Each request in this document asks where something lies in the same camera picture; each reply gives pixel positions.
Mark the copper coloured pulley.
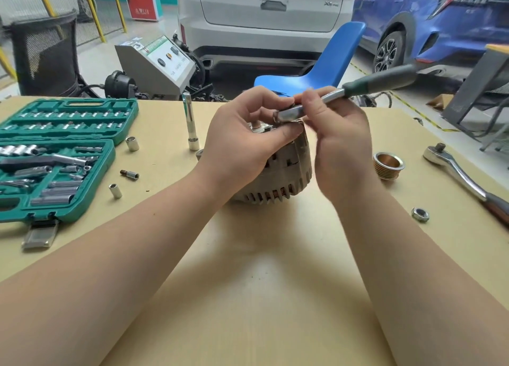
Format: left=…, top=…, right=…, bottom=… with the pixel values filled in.
left=372, top=152, right=406, bottom=182

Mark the blue car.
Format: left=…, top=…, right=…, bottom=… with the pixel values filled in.
left=352, top=0, right=509, bottom=75

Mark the person's right hand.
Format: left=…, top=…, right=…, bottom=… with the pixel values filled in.
left=293, top=86, right=379, bottom=204

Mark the blue plastic chair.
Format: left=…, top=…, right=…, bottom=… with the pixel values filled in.
left=253, top=21, right=367, bottom=98

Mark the black round motor part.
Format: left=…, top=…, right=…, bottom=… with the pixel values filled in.
left=103, top=70, right=138, bottom=99

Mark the long chrome deep socket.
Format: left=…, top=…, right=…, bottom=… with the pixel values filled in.
left=182, top=92, right=200, bottom=152

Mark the white car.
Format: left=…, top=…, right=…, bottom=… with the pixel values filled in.
left=176, top=0, right=359, bottom=71

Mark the green plastic tool case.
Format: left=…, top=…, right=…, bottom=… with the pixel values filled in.
left=0, top=98, right=139, bottom=224

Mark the metal case latch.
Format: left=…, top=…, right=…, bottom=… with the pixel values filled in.
left=21, top=220, right=60, bottom=251

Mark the person's left hand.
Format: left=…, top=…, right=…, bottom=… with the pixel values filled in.
left=194, top=86, right=305, bottom=198

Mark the chrome ratchet wrench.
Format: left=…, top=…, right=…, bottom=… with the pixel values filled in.
left=422, top=142, right=509, bottom=228

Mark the person's left forearm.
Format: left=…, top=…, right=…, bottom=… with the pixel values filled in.
left=0, top=167, right=236, bottom=366

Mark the black engine assembly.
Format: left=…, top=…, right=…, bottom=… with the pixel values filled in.
left=171, top=33, right=229, bottom=102

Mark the black mesh chair back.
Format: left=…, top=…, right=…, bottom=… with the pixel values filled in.
left=10, top=9, right=81, bottom=97

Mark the set of chrome sockets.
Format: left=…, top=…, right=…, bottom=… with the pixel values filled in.
left=0, top=108, right=131, bottom=208

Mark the person's right forearm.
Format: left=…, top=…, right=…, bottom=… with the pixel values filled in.
left=329, top=178, right=509, bottom=366

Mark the green handled ratchet wrench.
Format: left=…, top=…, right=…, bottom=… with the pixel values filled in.
left=273, top=64, right=419, bottom=124

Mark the grey alternator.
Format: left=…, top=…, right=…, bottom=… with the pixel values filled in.
left=232, top=119, right=313, bottom=206

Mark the yellow metal railing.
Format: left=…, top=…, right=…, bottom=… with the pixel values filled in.
left=0, top=0, right=129, bottom=81

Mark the brown cardboard piece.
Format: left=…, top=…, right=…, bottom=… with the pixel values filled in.
left=426, top=93, right=455, bottom=112

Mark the grey service machine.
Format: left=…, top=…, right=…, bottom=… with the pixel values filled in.
left=114, top=35, right=198, bottom=101

